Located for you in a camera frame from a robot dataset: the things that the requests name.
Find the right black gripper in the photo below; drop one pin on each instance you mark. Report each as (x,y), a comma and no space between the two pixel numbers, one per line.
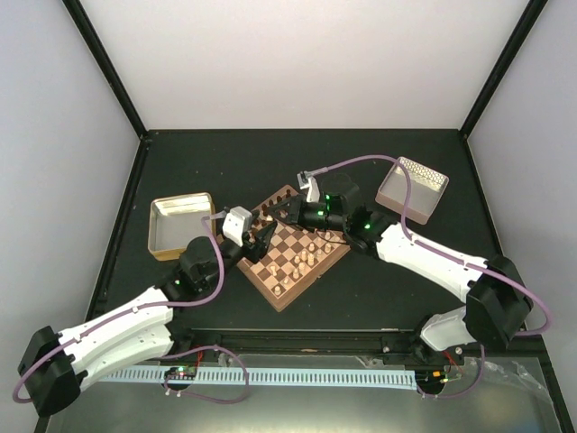
(292,217)

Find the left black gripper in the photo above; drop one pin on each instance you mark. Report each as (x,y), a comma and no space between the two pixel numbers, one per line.
(261,244)

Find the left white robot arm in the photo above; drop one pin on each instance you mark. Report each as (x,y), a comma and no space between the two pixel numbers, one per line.
(57,367)

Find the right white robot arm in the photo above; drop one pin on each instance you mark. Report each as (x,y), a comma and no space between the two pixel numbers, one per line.
(494,308)

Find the wooden chess board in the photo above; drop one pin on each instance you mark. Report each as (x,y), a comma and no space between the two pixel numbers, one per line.
(313,253)

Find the left circuit board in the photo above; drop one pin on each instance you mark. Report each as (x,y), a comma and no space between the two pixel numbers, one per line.
(186,373)

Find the circuit board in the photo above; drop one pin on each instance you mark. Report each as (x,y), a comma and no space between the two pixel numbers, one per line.
(186,373)
(437,376)

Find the right circuit board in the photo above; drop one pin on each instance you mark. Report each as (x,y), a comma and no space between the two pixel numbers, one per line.
(437,376)

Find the silver metal tray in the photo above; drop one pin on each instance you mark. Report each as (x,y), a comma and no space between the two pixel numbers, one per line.
(175,221)

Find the pink patterned metal tin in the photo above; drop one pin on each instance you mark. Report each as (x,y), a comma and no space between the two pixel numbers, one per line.
(427,186)

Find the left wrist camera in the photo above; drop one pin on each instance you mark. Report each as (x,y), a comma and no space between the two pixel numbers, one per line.
(237,221)

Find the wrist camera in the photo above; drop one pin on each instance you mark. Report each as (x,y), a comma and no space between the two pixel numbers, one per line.
(237,221)
(309,187)

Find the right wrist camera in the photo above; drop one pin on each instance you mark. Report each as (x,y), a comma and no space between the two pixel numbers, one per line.
(309,187)

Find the black mounting rail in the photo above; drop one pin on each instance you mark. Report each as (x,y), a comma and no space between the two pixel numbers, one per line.
(394,347)

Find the light blue slotted cable duct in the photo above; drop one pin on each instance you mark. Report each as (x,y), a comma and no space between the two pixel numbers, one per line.
(283,377)

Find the black frame post left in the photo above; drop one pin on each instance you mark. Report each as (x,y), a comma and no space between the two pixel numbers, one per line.
(87,31)

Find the black frame post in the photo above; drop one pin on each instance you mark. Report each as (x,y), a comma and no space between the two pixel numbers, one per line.
(87,31)
(515,42)

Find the black frame post right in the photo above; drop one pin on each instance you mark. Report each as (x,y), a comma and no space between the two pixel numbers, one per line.
(515,42)

